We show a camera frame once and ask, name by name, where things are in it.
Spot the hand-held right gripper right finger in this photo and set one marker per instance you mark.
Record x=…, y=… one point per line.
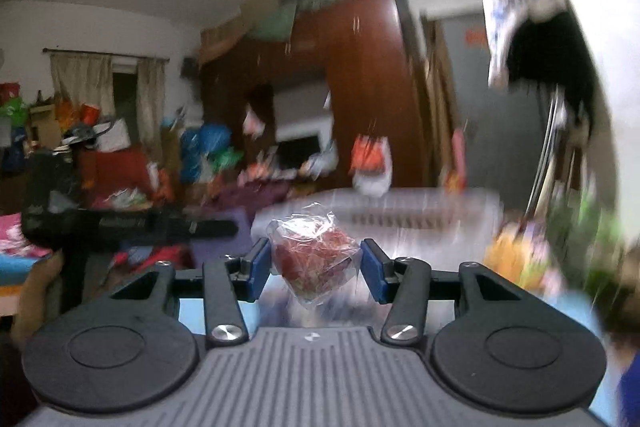
x=373, y=269

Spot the white plastic basket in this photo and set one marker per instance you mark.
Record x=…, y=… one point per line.
x=430, y=212

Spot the person's left forearm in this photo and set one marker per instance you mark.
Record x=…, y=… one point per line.
x=35, y=297

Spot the pink bottle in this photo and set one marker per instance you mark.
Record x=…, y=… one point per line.
x=458, y=154

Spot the blue plastic bags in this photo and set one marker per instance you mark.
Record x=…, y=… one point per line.
x=205, y=152

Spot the green plastic bag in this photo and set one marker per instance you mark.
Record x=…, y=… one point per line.
x=585, y=242

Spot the metal folding frame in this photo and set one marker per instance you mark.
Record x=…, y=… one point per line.
x=545, y=147

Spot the green cloth on wardrobe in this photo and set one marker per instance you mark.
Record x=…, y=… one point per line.
x=272, y=22

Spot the small white hanging bag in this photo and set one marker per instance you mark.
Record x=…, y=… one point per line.
x=252, y=122

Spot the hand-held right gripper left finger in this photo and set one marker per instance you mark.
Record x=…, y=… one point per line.
x=260, y=268

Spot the black hanging garment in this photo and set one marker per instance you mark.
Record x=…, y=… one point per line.
x=550, y=67

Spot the brown wooden wardrobe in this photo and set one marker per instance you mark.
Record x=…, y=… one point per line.
x=370, y=72

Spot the purple cloth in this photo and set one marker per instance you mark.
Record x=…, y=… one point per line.
x=220, y=252

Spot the orange white plastic bag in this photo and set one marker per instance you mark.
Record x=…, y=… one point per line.
x=370, y=162

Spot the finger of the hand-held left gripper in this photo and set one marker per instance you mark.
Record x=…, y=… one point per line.
x=210, y=229

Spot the maroon cloth pile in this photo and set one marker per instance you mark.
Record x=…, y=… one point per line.
x=255, y=196

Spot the beige curtain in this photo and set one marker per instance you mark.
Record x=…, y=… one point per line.
x=80, y=82
x=151, y=102

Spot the red cushion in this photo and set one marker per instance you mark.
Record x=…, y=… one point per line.
x=120, y=172

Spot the red ball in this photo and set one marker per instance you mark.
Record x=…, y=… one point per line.
x=315, y=257

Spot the yellow blurred packet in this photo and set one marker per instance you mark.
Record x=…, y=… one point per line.
x=515, y=257

